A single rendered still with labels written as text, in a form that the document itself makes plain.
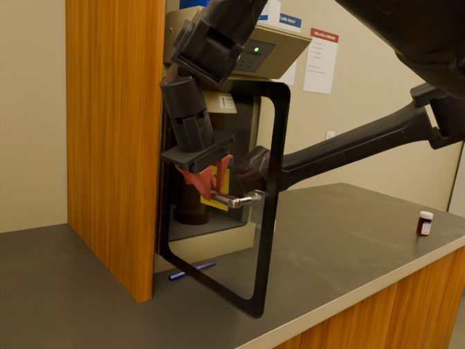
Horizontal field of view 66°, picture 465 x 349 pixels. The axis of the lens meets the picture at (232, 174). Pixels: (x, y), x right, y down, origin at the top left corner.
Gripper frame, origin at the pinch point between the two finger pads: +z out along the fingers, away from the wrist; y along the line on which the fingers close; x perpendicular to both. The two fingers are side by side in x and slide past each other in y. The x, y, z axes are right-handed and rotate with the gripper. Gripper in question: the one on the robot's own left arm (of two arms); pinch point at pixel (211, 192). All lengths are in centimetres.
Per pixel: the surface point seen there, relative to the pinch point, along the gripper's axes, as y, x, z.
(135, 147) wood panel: 2.6, -17.1, -6.4
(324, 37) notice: -120, -59, 4
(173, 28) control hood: -14.0, -19.0, -23.7
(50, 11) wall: -9, -66, -32
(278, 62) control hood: -37.3, -14.6, -10.0
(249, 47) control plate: -27.6, -13.4, -16.2
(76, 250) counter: 17, -43, 21
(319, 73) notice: -113, -59, 19
